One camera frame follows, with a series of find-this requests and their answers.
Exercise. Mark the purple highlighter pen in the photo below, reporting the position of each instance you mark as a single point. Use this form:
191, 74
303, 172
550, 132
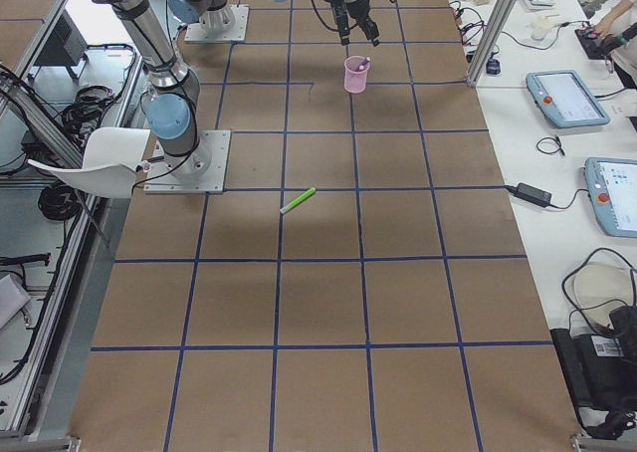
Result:
364, 63

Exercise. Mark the upper blue teach pendant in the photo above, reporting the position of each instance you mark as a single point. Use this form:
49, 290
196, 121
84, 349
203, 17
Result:
565, 100

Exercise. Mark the person's hand at desk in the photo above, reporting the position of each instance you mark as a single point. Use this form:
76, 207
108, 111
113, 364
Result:
602, 28

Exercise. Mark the aluminium frame post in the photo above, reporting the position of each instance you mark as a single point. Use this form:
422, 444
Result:
495, 25

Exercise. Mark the black power adapter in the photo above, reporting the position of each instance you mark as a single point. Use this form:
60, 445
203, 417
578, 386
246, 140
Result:
536, 196

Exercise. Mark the pink mesh cup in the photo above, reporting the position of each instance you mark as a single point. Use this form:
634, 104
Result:
354, 81

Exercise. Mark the green highlighter pen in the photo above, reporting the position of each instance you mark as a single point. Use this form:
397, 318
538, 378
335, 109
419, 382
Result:
297, 201

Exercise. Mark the blue teach pendant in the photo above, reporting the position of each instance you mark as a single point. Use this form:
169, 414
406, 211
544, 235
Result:
565, 100
611, 184

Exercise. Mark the white plastic chair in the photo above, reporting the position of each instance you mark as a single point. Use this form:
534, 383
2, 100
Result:
110, 160

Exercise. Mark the lower blue teach pendant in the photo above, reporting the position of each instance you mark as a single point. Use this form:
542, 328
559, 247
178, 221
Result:
611, 184

